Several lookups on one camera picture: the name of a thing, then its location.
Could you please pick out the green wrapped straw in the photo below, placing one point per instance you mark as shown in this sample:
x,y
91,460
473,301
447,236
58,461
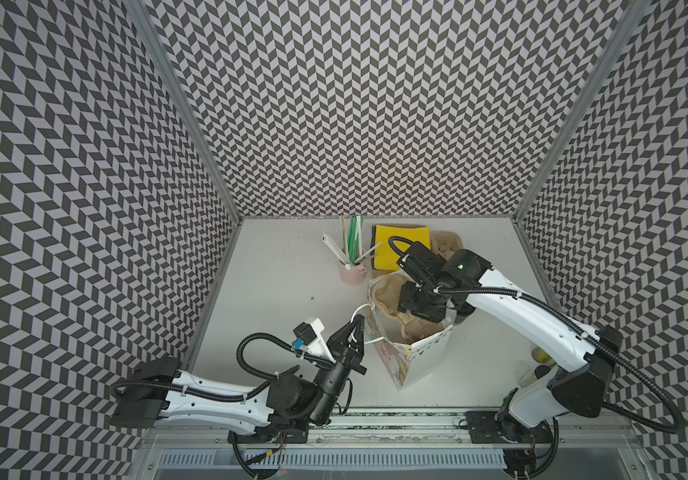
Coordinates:
x,y
353,240

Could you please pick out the aluminium frame corner post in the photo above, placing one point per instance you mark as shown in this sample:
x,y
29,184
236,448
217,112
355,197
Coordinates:
x,y
619,39

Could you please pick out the white patterned gift bag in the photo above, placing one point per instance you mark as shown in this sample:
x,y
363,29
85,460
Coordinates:
x,y
407,363

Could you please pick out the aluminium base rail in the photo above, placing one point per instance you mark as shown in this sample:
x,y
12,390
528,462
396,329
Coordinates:
x,y
403,443

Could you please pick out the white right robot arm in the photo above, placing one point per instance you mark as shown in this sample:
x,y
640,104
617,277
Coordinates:
x,y
585,357

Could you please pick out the brown pulp cup carrier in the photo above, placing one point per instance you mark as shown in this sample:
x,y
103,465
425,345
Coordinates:
x,y
401,327

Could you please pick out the yellow paper napkin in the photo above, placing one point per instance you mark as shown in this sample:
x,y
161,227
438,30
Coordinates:
x,y
392,243

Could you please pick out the pink metal bucket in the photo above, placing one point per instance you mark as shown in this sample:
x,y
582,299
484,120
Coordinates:
x,y
353,274

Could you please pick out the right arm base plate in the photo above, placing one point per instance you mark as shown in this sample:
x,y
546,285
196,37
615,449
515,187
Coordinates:
x,y
486,426

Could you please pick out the aluminium left corner post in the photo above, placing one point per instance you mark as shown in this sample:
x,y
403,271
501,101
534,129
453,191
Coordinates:
x,y
138,14

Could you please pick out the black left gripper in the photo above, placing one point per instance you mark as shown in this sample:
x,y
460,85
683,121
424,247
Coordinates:
x,y
348,355

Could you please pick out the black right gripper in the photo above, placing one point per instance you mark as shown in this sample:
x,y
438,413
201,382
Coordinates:
x,y
419,297

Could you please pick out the stacked pulp cup carriers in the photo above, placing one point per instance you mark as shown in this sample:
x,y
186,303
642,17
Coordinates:
x,y
445,243

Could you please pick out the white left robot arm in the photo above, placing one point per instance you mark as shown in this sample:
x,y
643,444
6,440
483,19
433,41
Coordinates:
x,y
284,403

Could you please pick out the brown cardboard napkin box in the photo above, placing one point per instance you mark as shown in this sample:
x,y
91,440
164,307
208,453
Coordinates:
x,y
380,231

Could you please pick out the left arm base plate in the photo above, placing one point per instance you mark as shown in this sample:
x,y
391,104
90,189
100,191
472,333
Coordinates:
x,y
284,435

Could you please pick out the wooden stir stick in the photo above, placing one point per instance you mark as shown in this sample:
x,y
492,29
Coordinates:
x,y
344,235

